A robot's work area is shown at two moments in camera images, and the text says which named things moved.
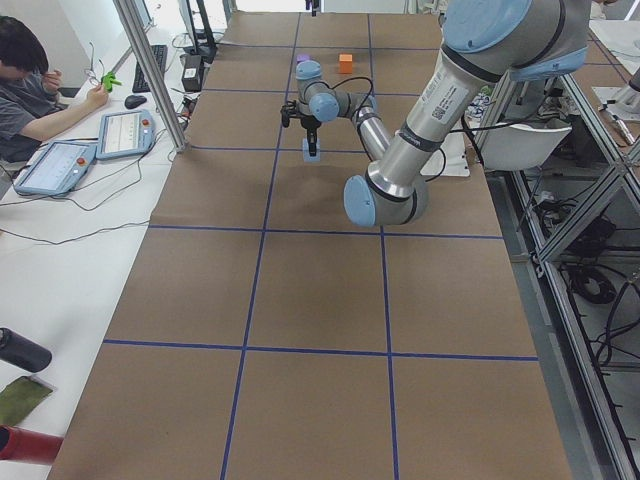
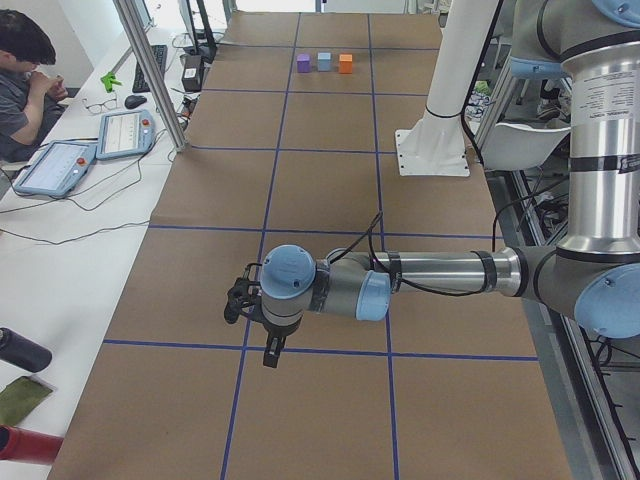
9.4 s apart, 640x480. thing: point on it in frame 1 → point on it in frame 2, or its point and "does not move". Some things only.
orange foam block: [346, 63] does not move
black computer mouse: [134, 101] does not move
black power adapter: [192, 74] does not move
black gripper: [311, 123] → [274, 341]
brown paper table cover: [262, 335] does not move
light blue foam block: [306, 151] → [324, 62]
